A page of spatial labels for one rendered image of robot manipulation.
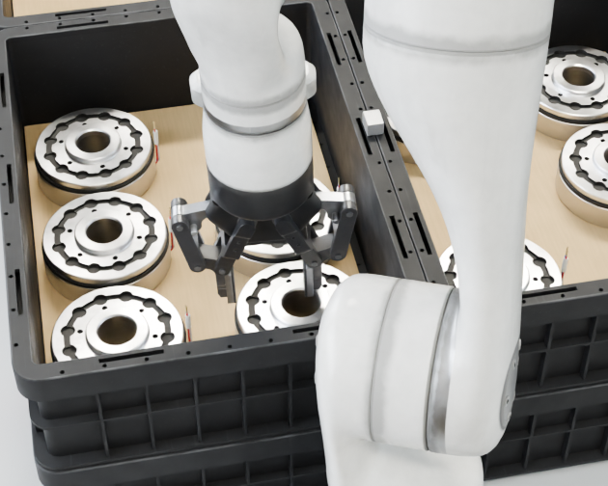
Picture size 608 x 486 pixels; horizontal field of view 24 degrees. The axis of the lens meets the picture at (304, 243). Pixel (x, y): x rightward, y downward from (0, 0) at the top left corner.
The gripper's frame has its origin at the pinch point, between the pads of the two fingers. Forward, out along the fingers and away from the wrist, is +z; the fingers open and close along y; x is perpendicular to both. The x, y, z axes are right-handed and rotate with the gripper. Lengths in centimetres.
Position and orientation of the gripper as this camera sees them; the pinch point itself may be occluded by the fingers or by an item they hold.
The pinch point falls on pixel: (269, 280)
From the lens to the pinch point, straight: 109.1
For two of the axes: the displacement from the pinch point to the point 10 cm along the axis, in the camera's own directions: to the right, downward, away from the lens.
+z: 0.3, 6.5, 7.6
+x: -0.8, -7.6, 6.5
